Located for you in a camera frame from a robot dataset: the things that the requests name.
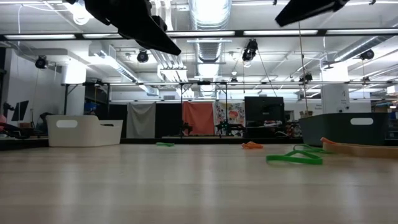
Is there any white pillar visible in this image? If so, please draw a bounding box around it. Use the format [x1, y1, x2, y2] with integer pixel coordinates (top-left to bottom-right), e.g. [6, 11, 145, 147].
[320, 83, 350, 114]

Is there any blue bin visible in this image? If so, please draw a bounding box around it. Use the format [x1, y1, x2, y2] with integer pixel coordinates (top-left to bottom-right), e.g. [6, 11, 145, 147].
[83, 102, 99, 115]

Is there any black overhead beam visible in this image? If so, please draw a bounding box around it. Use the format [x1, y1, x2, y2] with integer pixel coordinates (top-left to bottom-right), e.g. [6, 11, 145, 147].
[0, 28, 398, 40]

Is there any grey hanging cloth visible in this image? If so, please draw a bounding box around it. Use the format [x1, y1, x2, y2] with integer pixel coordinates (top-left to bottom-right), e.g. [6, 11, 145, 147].
[126, 101, 157, 139]

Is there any black monitor screen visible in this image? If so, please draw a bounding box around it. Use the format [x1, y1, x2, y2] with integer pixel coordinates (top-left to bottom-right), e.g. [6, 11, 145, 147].
[244, 96, 285, 129]

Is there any silver ceiling duct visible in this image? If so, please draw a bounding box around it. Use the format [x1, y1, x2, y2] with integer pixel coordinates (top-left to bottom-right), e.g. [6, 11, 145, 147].
[188, 0, 233, 63]

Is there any wide orange rubber band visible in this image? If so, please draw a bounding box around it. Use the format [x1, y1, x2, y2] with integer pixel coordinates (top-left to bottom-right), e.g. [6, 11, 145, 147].
[321, 137, 354, 146]

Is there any white plastic basket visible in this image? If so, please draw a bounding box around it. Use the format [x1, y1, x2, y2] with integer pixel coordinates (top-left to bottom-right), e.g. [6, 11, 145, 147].
[47, 114, 124, 147]

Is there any floral hanging cloth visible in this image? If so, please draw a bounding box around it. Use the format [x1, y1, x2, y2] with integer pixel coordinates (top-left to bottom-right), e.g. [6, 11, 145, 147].
[214, 101, 246, 136]

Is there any thin hanging cord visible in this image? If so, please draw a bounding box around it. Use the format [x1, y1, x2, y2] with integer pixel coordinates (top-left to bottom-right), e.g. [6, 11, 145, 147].
[297, 21, 310, 114]

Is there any teal plastic basket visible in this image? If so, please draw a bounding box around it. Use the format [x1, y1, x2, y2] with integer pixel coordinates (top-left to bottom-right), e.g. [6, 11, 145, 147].
[298, 112, 389, 147]

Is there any tilted black monitor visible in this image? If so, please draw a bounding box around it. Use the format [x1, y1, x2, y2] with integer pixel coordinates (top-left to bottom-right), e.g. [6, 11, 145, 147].
[11, 100, 30, 122]

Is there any orange hanging cloth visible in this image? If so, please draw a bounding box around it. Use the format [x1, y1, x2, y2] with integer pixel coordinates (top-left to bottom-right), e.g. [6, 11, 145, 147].
[182, 101, 215, 136]

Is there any small orange rubber band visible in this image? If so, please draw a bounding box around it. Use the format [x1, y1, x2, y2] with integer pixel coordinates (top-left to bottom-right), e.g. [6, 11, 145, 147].
[241, 141, 264, 150]

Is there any tan rubber band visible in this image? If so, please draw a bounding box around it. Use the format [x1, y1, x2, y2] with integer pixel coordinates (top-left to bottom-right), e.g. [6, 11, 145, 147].
[323, 141, 398, 159]

